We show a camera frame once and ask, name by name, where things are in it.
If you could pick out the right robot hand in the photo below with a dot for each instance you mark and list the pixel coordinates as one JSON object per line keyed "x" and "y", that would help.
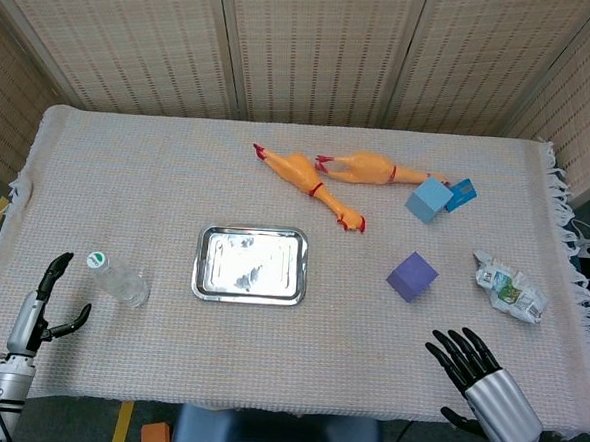
{"x": 495, "y": 393}

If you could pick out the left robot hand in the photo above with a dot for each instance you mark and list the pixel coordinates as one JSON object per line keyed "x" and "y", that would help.
{"x": 24, "y": 319}

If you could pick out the clear plastic bottle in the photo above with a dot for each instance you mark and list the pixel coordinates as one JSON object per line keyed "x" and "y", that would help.
{"x": 118, "y": 279}

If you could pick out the stainless steel tray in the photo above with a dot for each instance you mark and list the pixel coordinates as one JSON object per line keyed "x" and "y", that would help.
{"x": 250, "y": 264}

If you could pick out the crumpled white wrapper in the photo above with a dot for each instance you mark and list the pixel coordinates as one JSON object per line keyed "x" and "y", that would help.
{"x": 508, "y": 289}

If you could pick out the purple foam cube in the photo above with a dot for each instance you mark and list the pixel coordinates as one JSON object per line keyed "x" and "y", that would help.
{"x": 412, "y": 277}

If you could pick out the white clamp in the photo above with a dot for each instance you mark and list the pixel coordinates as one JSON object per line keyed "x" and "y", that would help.
{"x": 586, "y": 244}

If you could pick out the orange foam block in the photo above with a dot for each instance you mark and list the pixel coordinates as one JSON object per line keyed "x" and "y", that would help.
{"x": 155, "y": 438}

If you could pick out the small blue card box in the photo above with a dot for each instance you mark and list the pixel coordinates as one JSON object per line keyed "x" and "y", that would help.
{"x": 461, "y": 193}

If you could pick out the light blue foam cube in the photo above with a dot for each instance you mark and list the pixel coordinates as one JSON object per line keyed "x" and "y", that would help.
{"x": 428, "y": 199}

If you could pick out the beige woven tablecloth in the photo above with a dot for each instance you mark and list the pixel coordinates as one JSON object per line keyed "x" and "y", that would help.
{"x": 288, "y": 331}

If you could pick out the blue chair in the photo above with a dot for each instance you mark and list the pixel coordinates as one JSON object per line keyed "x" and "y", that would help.
{"x": 277, "y": 438}

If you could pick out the yellow rubber chicken toy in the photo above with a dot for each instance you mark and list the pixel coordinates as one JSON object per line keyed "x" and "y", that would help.
{"x": 307, "y": 179}
{"x": 373, "y": 168}

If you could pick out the woven folding screen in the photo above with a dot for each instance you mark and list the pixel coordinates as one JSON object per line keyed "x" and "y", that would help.
{"x": 305, "y": 46}

